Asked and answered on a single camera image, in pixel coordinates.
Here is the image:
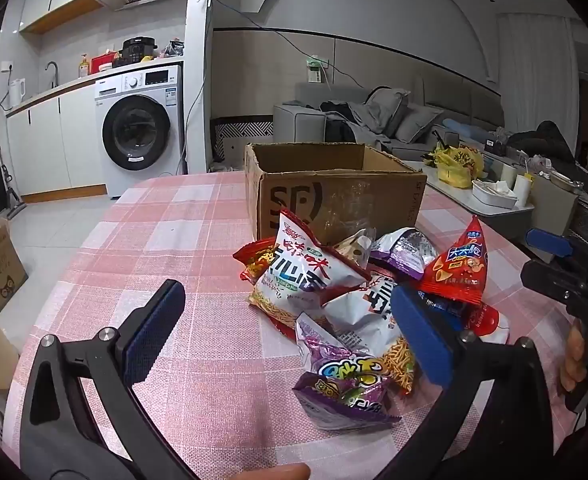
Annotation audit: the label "white coffee table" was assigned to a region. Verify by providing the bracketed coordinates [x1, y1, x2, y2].
[408, 155, 536, 242]

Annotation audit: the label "red box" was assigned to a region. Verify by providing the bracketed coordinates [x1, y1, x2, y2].
[90, 52, 117, 75]

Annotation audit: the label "white curtain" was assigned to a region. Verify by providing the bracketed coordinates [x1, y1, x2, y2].
[496, 12, 583, 137]

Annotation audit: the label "purple white snack packet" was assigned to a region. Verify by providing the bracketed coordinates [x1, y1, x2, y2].
[369, 227, 438, 281]

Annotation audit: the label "grey and black clothes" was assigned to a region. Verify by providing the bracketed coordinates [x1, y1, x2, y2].
[319, 100, 391, 144]

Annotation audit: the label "beige snack packet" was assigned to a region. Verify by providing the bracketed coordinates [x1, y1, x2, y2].
[334, 230, 378, 267]

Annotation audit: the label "small red snack packet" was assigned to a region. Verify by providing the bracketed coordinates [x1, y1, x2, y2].
[232, 240, 280, 286]

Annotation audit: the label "pink checked tablecloth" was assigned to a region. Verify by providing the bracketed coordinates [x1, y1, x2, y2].
[1, 170, 575, 480]

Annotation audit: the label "person's left hand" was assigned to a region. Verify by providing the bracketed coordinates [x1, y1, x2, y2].
[233, 462, 311, 480]

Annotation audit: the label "grey sofa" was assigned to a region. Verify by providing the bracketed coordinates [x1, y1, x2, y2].
[273, 80, 505, 162]

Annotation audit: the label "brown cardboard box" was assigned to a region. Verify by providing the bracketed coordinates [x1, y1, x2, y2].
[244, 142, 428, 249]

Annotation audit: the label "black pressure cooker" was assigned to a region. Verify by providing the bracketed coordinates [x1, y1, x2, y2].
[121, 36, 158, 64]

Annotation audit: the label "grey pillow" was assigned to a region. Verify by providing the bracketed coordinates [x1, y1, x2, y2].
[394, 105, 445, 144]
[365, 88, 410, 134]

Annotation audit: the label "red round snack packet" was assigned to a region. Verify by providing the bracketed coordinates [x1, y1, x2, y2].
[466, 302, 510, 345]

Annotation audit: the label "purple colourful candy packet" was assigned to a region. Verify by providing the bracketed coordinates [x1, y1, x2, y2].
[294, 312, 406, 387]

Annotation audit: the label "white red noodle snack bag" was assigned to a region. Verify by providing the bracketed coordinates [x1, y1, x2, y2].
[248, 209, 373, 332]
[321, 272, 418, 394]

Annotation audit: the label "white wall outlet box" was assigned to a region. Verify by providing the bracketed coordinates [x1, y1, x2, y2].
[304, 56, 331, 84]

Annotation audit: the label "red triangular snack packet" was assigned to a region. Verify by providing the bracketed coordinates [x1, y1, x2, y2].
[418, 215, 490, 309]

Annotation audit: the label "yellow plastic bag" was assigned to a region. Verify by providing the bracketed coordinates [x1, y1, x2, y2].
[433, 143, 485, 190]

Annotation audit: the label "person's right hand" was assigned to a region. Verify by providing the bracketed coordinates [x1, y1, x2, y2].
[559, 322, 588, 394]

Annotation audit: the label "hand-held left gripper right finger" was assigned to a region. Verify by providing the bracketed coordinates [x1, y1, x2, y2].
[374, 285, 557, 480]

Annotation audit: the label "white lower cabinets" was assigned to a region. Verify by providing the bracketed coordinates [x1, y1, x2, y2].
[6, 91, 108, 204]

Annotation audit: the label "white washing machine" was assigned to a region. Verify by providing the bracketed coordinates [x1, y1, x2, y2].
[94, 65, 184, 199]

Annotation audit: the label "small purple candy packet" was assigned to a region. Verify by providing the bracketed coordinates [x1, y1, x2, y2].
[292, 372, 400, 431]

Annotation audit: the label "floor mop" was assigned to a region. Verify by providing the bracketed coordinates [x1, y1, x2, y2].
[1, 164, 23, 212]

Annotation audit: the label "white electric kettle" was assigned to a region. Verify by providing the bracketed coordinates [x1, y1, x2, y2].
[7, 78, 27, 110]

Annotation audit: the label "dark cloth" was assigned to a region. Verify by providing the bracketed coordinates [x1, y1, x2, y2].
[504, 120, 581, 172]

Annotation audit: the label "white tissue box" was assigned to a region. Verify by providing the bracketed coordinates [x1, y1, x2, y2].
[471, 180, 519, 210]

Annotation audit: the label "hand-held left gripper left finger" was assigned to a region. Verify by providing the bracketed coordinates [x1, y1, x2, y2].
[18, 279, 197, 480]

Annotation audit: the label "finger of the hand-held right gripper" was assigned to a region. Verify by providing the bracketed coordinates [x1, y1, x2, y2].
[520, 259, 575, 307]
[525, 228, 576, 259]

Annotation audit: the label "black white patterned mat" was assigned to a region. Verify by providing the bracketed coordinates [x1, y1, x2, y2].
[209, 117, 275, 162]

